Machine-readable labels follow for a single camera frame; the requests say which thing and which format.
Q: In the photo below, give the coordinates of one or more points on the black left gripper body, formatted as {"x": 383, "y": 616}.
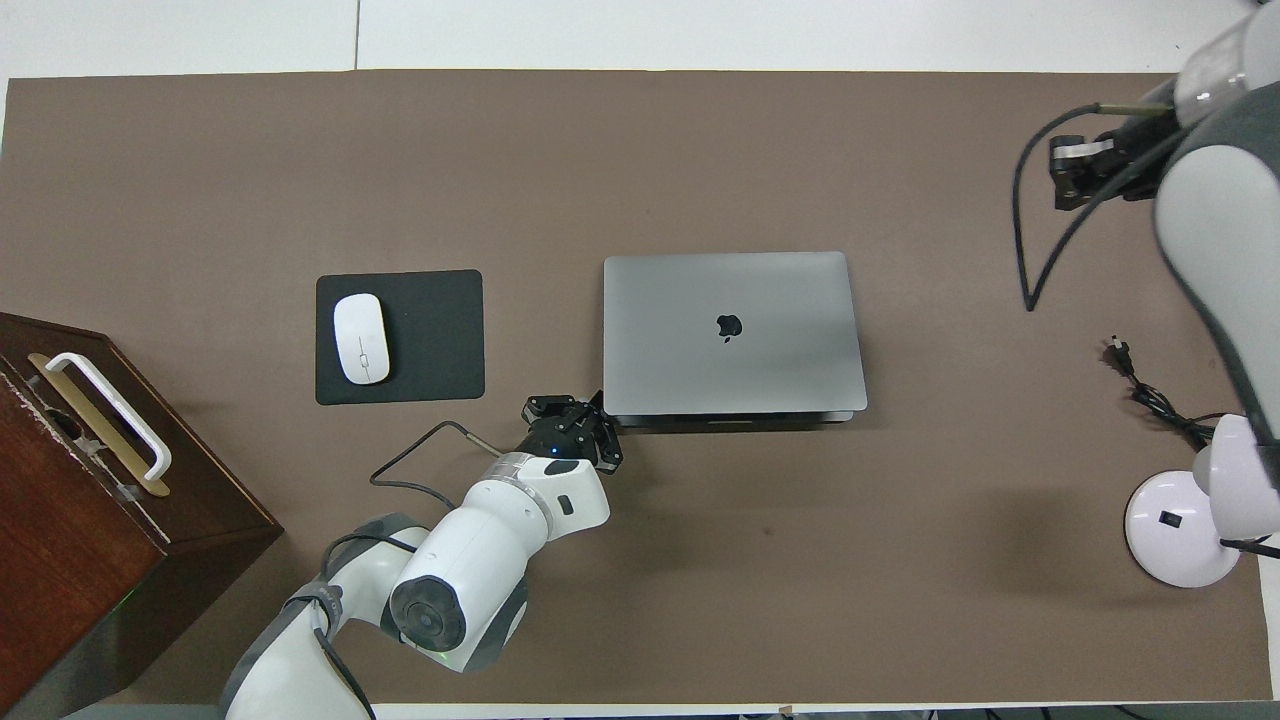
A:
{"x": 565, "y": 435}

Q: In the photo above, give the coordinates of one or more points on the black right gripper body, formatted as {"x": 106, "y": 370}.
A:
{"x": 1125, "y": 160}

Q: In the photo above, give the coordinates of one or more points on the grey aluminium laptop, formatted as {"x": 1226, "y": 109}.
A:
{"x": 700, "y": 360}

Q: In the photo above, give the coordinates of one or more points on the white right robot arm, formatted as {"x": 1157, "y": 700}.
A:
{"x": 1225, "y": 230}

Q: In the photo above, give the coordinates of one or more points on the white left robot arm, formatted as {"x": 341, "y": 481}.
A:
{"x": 470, "y": 560}

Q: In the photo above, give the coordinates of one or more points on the black mouse pad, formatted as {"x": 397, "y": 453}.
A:
{"x": 440, "y": 340}

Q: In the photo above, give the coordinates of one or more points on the white computer mouse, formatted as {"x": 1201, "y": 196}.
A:
{"x": 361, "y": 338}

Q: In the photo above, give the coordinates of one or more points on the white desk lamp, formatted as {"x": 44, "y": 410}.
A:
{"x": 1165, "y": 530}

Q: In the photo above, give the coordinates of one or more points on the brown table mat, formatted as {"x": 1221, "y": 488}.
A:
{"x": 200, "y": 180}

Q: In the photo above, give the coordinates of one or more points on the dark brown wooden box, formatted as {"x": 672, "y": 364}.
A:
{"x": 90, "y": 560}

